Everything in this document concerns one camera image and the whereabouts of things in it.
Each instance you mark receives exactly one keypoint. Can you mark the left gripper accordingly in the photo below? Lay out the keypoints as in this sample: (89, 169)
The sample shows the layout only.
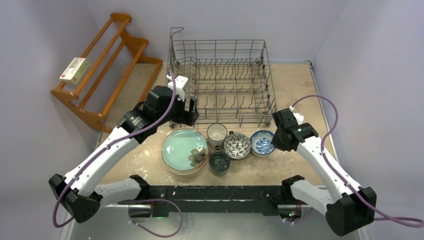
(187, 117)

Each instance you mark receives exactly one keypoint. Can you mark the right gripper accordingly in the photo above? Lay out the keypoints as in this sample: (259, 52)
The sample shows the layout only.
(278, 141)

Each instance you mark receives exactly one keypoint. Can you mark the blue white pattern bowl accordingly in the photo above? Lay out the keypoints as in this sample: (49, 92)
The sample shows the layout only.
(261, 143)

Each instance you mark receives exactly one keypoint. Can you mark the brown floral pattern bowl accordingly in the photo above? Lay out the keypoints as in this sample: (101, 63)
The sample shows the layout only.
(237, 145)

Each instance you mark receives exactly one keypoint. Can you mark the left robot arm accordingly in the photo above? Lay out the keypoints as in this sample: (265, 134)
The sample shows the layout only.
(79, 191)

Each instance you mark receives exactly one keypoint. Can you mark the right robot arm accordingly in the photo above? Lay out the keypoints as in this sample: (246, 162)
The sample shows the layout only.
(345, 204)

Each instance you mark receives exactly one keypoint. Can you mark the wooden shelf rack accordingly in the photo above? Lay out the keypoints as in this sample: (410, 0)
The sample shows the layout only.
(135, 46)

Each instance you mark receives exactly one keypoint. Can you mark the white ribbed mug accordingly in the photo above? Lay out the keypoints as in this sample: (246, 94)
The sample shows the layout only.
(216, 135)

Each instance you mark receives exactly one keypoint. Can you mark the teal floral plate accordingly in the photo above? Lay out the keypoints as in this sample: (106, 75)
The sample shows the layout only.
(185, 138)

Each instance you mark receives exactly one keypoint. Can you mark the dark green mug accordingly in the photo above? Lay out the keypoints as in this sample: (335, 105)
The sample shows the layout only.
(219, 162)

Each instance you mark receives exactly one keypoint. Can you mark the small cardboard box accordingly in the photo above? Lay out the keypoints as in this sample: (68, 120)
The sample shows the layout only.
(75, 70)

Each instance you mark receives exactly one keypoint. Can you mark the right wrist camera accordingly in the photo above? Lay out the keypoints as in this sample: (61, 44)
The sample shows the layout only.
(299, 117)

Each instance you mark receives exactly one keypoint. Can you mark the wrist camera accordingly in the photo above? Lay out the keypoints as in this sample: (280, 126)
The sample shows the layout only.
(181, 85)
(299, 117)

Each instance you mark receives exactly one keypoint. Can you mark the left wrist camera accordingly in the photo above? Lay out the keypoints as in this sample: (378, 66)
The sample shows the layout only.
(181, 85)

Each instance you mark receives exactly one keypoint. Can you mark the grey wire dish rack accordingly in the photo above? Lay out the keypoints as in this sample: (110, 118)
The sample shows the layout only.
(231, 79)

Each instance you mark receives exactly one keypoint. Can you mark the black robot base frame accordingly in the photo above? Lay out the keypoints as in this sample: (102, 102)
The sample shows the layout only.
(267, 200)

